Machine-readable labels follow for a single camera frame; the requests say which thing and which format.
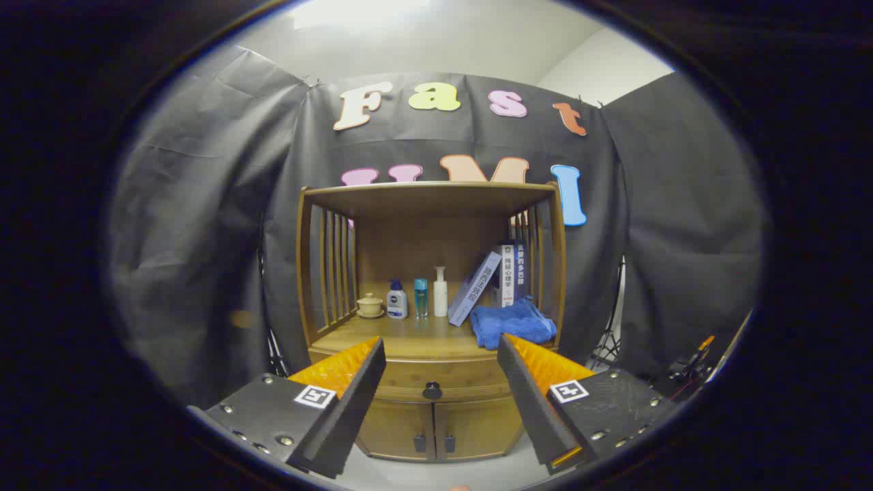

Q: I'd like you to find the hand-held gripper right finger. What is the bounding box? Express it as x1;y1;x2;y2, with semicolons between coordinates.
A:
497;333;677;477

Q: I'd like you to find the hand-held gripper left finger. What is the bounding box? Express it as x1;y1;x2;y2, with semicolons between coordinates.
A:
188;336;387;479

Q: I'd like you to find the wooden cabinet door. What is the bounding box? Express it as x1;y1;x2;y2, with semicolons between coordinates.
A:
355;399;436;461
434;396;526;461

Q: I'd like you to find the wooden countertop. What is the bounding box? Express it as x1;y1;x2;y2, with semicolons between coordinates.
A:
310;310;559;362

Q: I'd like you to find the wooden cabinet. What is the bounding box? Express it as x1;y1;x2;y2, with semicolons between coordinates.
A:
295;181;568;463

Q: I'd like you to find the blue towel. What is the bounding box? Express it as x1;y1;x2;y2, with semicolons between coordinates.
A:
469;297;558;351

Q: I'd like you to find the black light stand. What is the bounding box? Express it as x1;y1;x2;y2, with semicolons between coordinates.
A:
258;218;291;377

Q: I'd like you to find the white bottle with blue cap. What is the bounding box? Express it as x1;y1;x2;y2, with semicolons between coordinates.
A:
386;279;409;320

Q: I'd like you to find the lavender book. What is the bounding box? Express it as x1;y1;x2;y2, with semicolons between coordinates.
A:
447;251;503;327

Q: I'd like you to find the white spine book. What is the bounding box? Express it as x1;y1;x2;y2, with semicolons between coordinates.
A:
500;245;517;308

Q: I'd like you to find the black clamp with orange tip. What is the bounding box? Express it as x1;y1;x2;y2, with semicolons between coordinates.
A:
648;334;717;403

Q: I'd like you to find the black backdrop cloth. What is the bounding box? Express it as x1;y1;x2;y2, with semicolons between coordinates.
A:
109;44;771;410

